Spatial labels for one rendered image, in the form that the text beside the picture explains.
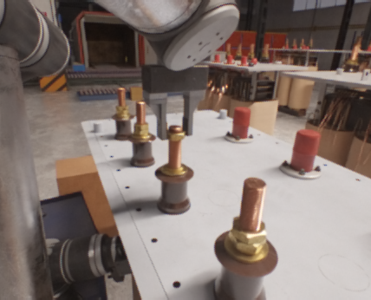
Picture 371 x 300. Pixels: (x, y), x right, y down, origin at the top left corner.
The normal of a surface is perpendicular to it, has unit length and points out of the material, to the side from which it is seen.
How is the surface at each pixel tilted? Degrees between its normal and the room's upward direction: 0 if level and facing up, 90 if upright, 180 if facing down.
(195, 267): 0
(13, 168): 79
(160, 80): 90
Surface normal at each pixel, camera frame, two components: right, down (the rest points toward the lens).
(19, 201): 0.84, 0.05
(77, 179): 0.43, 0.36
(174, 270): 0.03, -0.92
